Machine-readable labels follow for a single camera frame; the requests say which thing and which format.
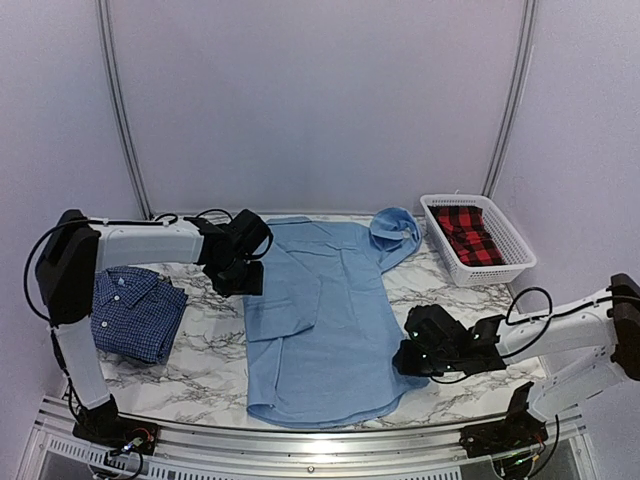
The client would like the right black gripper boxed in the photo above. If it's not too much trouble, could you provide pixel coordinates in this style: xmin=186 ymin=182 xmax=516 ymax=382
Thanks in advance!
xmin=393 ymin=339 xmax=459 ymax=377

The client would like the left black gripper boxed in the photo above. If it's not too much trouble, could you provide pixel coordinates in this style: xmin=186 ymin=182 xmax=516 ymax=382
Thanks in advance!
xmin=212 ymin=255 xmax=264 ymax=296

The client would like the red black plaid shirt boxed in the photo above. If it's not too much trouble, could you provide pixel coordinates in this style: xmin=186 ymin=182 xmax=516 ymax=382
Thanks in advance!
xmin=429 ymin=205 xmax=505 ymax=267

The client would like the light blue long sleeve shirt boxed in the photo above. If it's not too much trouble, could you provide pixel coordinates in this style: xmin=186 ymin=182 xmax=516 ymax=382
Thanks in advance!
xmin=243 ymin=207 xmax=429 ymax=429

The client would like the front aluminium rail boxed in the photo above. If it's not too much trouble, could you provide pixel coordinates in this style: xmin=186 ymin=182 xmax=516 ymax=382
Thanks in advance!
xmin=29 ymin=394 xmax=596 ymax=480

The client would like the white plastic basket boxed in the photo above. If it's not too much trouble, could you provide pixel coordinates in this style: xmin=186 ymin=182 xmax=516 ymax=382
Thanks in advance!
xmin=420 ymin=194 xmax=537 ymax=287

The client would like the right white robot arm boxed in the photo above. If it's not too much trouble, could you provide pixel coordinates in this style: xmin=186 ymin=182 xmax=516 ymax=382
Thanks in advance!
xmin=392 ymin=273 xmax=639 ymax=448

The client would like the right aluminium frame post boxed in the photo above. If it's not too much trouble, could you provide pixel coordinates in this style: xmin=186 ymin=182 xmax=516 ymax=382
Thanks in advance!
xmin=482 ymin=0 xmax=539 ymax=198

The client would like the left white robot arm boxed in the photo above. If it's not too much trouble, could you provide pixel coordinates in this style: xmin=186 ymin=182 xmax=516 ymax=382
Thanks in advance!
xmin=23 ymin=209 xmax=274 ymax=445

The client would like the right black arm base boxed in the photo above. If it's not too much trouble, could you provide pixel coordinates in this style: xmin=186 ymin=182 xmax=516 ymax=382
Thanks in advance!
xmin=459 ymin=382 xmax=548 ymax=458

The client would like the aluminium frame post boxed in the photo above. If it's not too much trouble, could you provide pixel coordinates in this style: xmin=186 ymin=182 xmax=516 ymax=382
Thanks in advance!
xmin=95 ymin=0 xmax=154 ymax=219
xmin=482 ymin=0 xmax=539 ymax=198

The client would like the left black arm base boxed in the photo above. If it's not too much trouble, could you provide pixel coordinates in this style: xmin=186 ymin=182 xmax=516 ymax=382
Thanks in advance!
xmin=71 ymin=396 xmax=159 ymax=455

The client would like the left aluminium frame post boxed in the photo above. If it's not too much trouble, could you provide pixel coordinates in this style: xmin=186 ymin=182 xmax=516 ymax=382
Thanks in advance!
xmin=95 ymin=0 xmax=154 ymax=219

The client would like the folded blue checked shirt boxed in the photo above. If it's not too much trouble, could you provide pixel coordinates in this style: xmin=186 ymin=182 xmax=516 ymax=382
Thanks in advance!
xmin=91 ymin=266 xmax=188 ymax=365

